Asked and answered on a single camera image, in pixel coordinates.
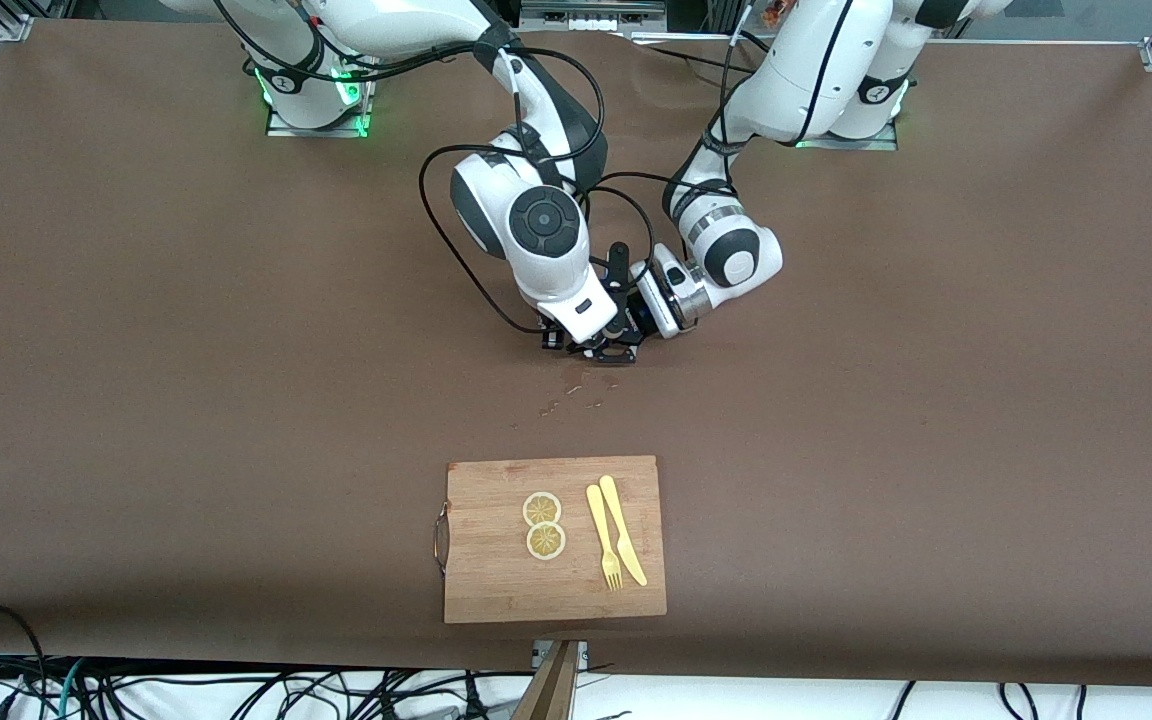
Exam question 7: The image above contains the small metal bracket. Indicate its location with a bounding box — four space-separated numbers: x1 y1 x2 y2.
533 640 589 671

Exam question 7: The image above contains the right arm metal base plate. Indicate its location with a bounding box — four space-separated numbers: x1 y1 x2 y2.
266 95 373 138

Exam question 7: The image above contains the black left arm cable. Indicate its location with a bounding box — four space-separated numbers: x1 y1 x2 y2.
661 0 857 263

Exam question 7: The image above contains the brown table cover sheet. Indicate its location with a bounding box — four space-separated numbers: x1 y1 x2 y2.
0 18 1152 687

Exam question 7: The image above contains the teal cable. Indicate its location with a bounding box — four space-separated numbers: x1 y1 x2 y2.
56 658 89 720

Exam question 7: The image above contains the black cable on table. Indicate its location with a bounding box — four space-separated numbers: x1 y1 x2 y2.
626 28 742 77

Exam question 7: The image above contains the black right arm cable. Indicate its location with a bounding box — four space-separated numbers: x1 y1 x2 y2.
211 0 659 337

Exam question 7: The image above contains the wooden post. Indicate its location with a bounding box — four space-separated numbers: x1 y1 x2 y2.
514 640 579 720

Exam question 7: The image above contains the yellow plastic fork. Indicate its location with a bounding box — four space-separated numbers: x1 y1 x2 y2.
586 484 624 592

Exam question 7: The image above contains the yellow plastic knife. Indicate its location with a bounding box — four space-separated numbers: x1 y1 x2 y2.
599 475 649 587

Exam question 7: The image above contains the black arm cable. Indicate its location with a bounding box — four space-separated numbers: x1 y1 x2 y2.
661 0 857 263
211 0 659 337

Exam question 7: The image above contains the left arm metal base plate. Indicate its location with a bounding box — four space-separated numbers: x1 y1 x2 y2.
796 132 899 151

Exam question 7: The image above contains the grey device with white sockets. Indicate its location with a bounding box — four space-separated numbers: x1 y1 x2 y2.
521 0 667 32

